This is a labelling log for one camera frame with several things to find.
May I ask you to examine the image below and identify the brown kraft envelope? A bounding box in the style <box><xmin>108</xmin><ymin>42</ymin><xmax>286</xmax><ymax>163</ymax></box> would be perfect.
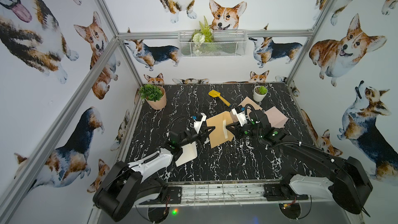
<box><xmin>206</xmin><ymin>111</ymin><xmax>234</xmax><ymax>148</ymax></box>

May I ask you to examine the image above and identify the cream letter paper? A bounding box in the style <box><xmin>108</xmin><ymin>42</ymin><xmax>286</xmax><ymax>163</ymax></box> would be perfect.
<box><xmin>222</xmin><ymin>119</ymin><xmax>229</xmax><ymax>141</ymax></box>
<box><xmin>238</xmin><ymin>97</ymin><xmax>263</xmax><ymax>110</ymax></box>

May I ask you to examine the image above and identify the white envelope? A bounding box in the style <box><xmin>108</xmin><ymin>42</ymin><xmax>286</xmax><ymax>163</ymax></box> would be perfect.
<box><xmin>175</xmin><ymin>142</ymin><xmax>198</xmax><ymax>167</ymax></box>

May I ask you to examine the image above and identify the pink envelope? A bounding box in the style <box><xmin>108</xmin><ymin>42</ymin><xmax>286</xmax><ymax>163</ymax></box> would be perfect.
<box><xmin>265</xmin><ymin>106</ymin><xmax>289</xmax><ymax>128</ymax></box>

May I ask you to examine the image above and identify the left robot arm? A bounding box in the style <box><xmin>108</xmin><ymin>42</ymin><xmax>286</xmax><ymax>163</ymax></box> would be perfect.
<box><xmin>93</xmin><ymin>126</ymin><xmax>216</xmax><ymax>222</ymax></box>

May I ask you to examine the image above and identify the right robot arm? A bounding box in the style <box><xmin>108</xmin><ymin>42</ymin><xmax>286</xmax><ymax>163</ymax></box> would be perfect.
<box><xmin>225</xmin><ymin>104</ymin><xmax>373</xmax><ymax>215</ymax></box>

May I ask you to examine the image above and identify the yellow toy shovel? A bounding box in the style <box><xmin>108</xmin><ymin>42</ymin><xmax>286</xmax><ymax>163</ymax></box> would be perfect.
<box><xmin>208</xmin><ymin>90</ymin><xmax>231</xmax><ymax>107</ymax></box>

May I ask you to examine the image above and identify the small plant in white pot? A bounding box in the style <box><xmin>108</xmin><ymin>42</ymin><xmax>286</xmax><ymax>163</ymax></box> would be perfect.
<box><xmin>253</xmin><ymin>86</ymin><xmax>268</xmax><ymax>102</ymax></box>

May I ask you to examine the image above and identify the green plant in terracotta pot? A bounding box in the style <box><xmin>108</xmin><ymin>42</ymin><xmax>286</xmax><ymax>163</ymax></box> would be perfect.
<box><xmin>139</xmin><ymin>84</ymin><xmax>167</xmax><ymax>111</ymax></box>

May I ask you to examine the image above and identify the fern and white flower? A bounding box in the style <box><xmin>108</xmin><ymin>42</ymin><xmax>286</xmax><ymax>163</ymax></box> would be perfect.
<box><xmin>190</xmin><ymin>17</ymin><xmax>214</xmax><ymax>55</ymax></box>

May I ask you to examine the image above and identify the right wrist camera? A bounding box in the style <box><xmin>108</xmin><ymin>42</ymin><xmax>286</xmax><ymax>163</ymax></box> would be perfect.
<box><xmin>235</xmin><ymin>107</ymin><xmax>248</xmax><ymax>127</ymax></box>

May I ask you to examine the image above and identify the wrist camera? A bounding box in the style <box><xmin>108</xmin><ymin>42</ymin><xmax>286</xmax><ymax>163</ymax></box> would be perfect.
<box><xmin>235</xmin><ymin>107</ymin><xmax>248</xmax><ymax>127</ymax></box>
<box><xmin>192</xmin><ymin>113</ymin><xmax>207</xmax><ymax>134</ymax></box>

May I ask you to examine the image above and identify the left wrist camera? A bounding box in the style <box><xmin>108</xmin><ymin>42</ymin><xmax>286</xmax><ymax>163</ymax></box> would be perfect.
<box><xmin>192</xmin><ymin>113</ymin><xmax>207</xmax><ymax>134</ymax></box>

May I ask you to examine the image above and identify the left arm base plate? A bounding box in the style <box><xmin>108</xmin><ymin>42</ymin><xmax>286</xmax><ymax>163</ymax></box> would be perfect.
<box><xmin>155</xmin><ymin>186</ymin><xmax>182</xmax><ymax>204</ymax></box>

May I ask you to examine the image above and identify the white wire basket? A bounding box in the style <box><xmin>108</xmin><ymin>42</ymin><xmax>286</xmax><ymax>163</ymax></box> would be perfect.
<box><xmin>178</xmin><ymin>30</ymin><xmax>248</xmax><ymax>58</ymax></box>

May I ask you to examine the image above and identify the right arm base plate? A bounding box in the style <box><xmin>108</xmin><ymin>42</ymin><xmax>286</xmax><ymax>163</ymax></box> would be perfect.
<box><xmin>263</xmin><ymin>184</ymin><xmax>309</xmax><ymax>201</ymax></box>

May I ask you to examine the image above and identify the aluminium front rail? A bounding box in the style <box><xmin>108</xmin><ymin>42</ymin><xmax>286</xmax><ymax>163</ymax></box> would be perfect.
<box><xmin>93</xmin><ymin>181</ymin><xmax>352</xmax><ymax>209</ymax></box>

